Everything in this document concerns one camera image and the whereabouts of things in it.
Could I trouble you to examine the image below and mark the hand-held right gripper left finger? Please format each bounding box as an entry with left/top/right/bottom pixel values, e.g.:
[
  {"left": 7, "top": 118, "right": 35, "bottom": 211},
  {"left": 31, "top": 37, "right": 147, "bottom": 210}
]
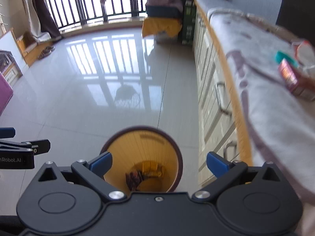
[{"left": 37, "top": 152, "right": 127, "bottom": 201}]

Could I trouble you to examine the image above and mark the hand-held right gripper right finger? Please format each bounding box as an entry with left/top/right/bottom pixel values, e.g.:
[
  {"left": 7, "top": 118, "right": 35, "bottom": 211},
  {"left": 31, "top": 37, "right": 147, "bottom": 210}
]
[{"left": 192, "top": 152, "right": 282, "bottom": 201}]

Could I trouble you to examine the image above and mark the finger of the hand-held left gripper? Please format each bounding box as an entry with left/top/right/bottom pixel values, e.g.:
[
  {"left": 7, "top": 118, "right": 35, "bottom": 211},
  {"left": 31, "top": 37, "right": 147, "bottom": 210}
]
[
  {"left": 0, "top": 127, "right": 16, "bottom": 138},
  {"left": 0, "top": 140, "right": 51, "bottom": 156}
]

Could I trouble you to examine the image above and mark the brown corrugated cardboard piece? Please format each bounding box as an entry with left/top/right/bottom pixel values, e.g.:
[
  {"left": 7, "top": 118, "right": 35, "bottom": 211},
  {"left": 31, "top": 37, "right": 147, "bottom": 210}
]
[{"left": 125, "top": 171, "right": 143, "bottom": 192}]

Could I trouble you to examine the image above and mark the yellow ribbed waste bin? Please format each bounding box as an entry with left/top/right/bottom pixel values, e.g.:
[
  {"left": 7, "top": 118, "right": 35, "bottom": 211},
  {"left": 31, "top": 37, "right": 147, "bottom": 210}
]
[{"left": 100, "top": 126, "right": 184, "bottom": 193}]

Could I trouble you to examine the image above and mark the yellow box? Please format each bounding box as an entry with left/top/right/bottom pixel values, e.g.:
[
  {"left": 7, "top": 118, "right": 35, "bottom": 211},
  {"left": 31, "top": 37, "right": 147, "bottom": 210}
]
[{"left": 141, "top": 161, "right": 165, "bottom": 177}]

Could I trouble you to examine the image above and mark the purple board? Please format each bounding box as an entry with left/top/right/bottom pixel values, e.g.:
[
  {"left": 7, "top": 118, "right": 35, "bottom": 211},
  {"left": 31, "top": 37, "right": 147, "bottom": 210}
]
[{"left": 0, "top": 72, "right": 14, "bottom": 116}]

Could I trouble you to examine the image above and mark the small white cabinet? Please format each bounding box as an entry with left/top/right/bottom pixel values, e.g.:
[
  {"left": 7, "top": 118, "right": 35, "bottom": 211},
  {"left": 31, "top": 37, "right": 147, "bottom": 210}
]
[{"left": 0, "top": 50, "right": 24, "bottom": 84}]

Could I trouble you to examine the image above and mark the wooden step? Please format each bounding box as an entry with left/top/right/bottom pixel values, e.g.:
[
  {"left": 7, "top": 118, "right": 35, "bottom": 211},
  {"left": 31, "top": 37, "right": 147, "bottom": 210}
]
[{"left": 15, "top": 29, "right": 46, "bottom": 67}]

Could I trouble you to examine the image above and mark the white panel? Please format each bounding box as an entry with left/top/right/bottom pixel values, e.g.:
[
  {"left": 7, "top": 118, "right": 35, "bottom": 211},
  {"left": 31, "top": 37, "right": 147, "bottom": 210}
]
[{"left": 0, "top": 29, "right": 29, "bottom": 74}]

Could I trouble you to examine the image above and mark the printed blanket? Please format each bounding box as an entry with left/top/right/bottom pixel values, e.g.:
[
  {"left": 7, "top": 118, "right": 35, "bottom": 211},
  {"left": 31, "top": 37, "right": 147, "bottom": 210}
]
[{"left": 207, "top": 7, "right": 315, "bottom": 236}]

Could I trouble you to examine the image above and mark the white cabinet with wooden edge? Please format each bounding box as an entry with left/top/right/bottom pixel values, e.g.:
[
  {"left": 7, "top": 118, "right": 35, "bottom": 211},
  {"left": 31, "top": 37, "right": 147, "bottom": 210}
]
[{"left": 192, "top": 0, "right": 254, "bottom": 187}]

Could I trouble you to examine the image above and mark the teal lid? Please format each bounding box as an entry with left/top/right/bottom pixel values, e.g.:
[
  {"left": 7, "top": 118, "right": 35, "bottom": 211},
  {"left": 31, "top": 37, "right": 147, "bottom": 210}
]
[{"left": 275, "top": 51, "right": 299, "bottom": 68}]

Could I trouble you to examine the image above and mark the brown and white curtain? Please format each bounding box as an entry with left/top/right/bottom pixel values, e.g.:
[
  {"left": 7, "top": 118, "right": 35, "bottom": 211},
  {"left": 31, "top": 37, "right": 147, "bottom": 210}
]
[{"left": 18, "top": 0, "right": 62, "bottom": 42}]

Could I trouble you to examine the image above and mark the white plastic bag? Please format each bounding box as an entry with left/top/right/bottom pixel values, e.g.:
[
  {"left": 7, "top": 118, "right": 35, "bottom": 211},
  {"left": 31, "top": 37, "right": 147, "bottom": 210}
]
[{"left": 292, "top": 40, "right": 315, "bottom": 75}]

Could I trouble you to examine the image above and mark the green cardboard box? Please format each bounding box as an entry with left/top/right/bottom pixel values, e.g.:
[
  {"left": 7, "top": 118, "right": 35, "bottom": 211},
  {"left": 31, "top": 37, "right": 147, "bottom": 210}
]
[{"left": 182, "top": 0, "right": 197, "bottom": 45}]

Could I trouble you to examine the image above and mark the black balcony railing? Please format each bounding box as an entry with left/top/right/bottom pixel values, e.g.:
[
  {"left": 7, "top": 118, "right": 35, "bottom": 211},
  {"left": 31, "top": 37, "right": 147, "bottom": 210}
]
[{"left": 42, "top": 0, "right": 158, "bottom": 29}]

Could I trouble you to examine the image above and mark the yellow cloth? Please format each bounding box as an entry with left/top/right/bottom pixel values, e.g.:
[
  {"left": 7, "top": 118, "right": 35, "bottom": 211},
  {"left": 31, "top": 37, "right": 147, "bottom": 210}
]
[{"left": 142, "top": 17, "right": 183, "bottom": 38}]

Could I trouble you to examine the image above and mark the dark flat cushion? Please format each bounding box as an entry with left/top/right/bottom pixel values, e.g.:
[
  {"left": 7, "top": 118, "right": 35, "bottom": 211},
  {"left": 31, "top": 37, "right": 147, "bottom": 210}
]
[{"left": 145, "top": 4, "right": 184, "bottom": 19}]

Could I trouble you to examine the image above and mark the metal cabinet handle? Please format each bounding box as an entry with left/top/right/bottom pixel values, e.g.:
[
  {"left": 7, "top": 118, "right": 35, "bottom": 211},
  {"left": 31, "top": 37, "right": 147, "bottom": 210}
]
[
  {"left": 224, "top": 141, "right": 238, "bottom": 163},
  {"left": 216, "top": 82, "right": 233, "bottom": 115}
]

